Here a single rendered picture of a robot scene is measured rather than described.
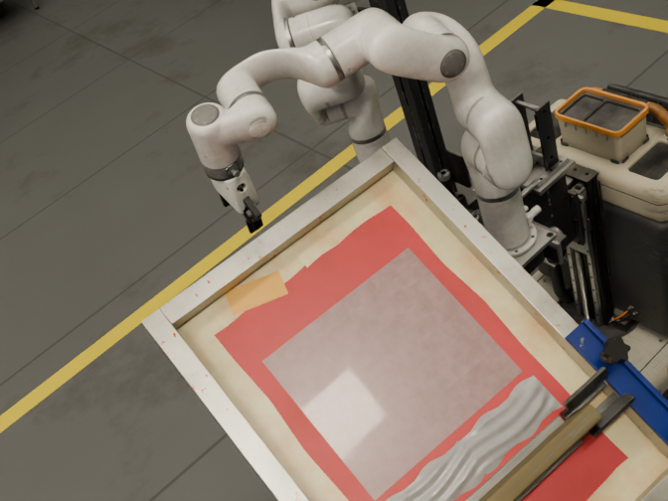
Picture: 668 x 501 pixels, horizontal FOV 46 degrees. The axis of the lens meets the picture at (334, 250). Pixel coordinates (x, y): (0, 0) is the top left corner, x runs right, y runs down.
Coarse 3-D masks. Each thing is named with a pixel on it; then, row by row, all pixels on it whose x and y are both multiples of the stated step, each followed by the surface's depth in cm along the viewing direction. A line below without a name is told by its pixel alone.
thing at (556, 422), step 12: (552, 420) 132; (564, 420) 131; (540, 432) 130; (528, 444) 130; (576, 444) 130; (516, 456) 129; (564, 456) 129; (504, 468) 128; (552, 468) 128; (492, 480) 127; (540, 480) 128; (480, 492) 126; (528, 492) 127
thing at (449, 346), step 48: (384, 240) 147; (336, 288) 143; (384, 288) 144; (432, 288) 144; (384, 336) 140; (432, 336) 140; (480, 336) 141; (432, 384) 137; (480, 384) 137; (576, 480) 132
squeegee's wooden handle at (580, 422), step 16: (576, 416) 126; (592, 416) 125; (560, 432) 124; (576, 432) 124; (544, 448) 123; (560, 448) 123; (528, 464) 122; (544, 464) 122; (512, 480) 121; (528, 480) 121; (496, 496) 120; (512, 496) 120
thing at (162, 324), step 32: (384, 160) 150; (416, 160) 150; (320, 192) 147; (352, 192) 147; (416, 192) 150; (448, 192) 148; (288, 224) 144; (448, 224) 147; (480, 224) 145; (256, 256) 141; (480, 256) 145; (512, 256) 143; (192, 288) 139; (224, 288) 140; (512, 288) 142; (160, 320) 136; (544, 320) 139; (192, 352) 134; (576, 352) 137; (192, 384) 132; (224, 416) 131; (256, 448) 129; (288, 480) 127
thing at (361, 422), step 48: (288, 288) 143; (240, 336) 139; (288, 336) 140; (336, 336) 140; (288, 384) 136; (336, 384) 137; (384, 384) 137; (336, 432) 133; (384, 432) 134; (432, 432) 134; (336, 480) 130; (384, 480) 131
